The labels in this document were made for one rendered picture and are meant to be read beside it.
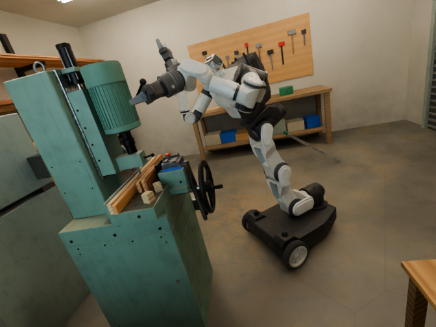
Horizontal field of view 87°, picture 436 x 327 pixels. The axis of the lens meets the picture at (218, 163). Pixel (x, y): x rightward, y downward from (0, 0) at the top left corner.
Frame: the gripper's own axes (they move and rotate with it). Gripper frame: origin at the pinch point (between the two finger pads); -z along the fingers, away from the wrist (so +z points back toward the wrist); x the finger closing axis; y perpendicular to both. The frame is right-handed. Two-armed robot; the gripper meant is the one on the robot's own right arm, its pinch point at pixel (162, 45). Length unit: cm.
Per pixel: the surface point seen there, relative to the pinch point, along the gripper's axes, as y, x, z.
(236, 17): -64, -258, -83
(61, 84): 34, 60, 15
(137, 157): 25, 49, 58
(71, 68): 27, 57, 11
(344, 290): -42, 27, 183
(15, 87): 50, 66, 9
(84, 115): 34, 57, 31
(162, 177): 17, 50, 73
